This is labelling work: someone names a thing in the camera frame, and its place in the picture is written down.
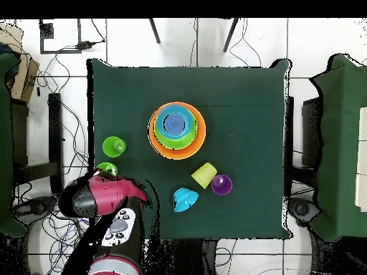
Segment large orange plastic bowl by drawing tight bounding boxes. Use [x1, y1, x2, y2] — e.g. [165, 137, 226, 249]
[147, 101, 207, 160]

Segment green plastic bowl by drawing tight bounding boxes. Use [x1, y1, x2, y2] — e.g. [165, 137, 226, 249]
[153, 105, 199, 150]

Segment translucent blue plastic bowl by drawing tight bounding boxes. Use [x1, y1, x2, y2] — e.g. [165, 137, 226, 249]
[156, 104, 194, 140]

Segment yellow plastic cup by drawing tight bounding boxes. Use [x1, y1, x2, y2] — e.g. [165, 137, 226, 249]
[191, 162, 218, 190]

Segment ribbed cyan plastic bowl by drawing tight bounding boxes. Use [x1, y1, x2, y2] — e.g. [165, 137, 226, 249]
[172, 187, 199, 213]

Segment green plastic cup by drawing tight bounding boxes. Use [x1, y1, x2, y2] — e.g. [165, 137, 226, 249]
[102, 135, 127, 158]
[95, 162, 119, 177]

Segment purple plastic cup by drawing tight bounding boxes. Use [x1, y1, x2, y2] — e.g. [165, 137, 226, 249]
[211, 174, 234, 196]

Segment dark green table cloth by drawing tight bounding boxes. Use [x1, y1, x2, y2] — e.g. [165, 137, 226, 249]
[87, 58, 292, 241]

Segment black tripod leg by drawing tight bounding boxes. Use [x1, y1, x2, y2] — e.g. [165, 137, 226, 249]
[222, 18, 240, 53]
[148, 18, 161, 44]

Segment black power adapter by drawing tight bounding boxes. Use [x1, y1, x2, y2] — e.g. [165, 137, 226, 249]
[77, 40, 105, 50]

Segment green-clothed side table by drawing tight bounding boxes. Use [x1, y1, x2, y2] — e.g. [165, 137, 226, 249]
[0, 52, 28, 238]
[309, 54, 367, 241]

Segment black stand base with knob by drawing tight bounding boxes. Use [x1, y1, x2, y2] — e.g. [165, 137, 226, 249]
[12, 196, 58, 221]

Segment brown cardboard box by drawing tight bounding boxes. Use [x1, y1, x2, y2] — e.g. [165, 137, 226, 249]
[0, 22, 40, 103]

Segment white boxes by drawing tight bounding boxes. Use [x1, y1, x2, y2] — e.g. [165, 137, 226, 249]
[354, 106, 367, 212]

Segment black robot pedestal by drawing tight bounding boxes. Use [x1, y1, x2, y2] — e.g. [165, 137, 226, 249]
[148, 239, 219, 275]

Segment black bench frame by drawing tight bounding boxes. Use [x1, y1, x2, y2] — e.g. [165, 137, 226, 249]
[11, 92, 65, 196]

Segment black square floor frame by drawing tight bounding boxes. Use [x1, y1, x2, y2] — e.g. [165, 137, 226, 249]
[39, 19, 82, 54]

